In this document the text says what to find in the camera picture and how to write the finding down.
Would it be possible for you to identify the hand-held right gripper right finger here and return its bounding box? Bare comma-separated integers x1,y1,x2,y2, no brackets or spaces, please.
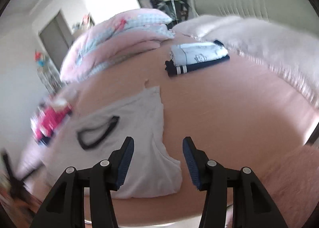
182,136,289,228

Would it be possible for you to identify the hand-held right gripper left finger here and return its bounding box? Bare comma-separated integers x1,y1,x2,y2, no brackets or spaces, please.
30,136,135,228

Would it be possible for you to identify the white T-shirt black collar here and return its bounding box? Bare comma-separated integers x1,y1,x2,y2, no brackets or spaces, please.
41,85,183,199

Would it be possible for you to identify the round pink bed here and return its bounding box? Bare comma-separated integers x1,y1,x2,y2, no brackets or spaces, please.
15,31,319,226

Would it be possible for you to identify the navy striped folded garment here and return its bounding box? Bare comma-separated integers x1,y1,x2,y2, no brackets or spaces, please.
164,40,231,78

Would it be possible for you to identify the white shelf rack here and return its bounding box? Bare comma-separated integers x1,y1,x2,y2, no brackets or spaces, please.
37,60,66,92

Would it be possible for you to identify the pink checked quilt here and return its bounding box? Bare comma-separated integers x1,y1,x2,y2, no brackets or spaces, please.
59,9,175,82

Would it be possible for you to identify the pale pink pillow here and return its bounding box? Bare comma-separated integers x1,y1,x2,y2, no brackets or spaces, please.
203,16,319,110
172,15,246,41

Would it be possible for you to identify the grey door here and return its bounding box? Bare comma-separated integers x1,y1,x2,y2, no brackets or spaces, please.
38,11,76,57

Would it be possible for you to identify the red blue wall plush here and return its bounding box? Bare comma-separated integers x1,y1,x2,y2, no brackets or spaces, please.
34,51,48,69

